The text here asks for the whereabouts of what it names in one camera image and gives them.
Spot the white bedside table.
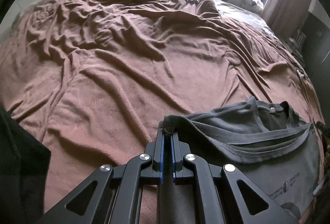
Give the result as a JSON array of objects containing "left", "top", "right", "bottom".
[{"left": 284, "top": 29, "right": 306, "bottom": 63}]

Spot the dark grey t-shirt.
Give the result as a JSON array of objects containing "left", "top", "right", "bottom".
[{"left": 162, "top": 97, "right": 322, "bottom": 223}]

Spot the right pink curtain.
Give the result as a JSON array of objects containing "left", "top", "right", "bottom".
[{"left": 262, "top": 0, "right": 312, "bottom": 39}]

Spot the brown bed blanket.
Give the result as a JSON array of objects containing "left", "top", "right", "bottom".
[{"left": 1, "top": 0, "right": 324, "bottom": 223}]

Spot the folded black printed t-shirt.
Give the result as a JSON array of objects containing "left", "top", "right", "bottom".
[{"left": 1, "top": 108, "right": 51, "bottom": 223}]

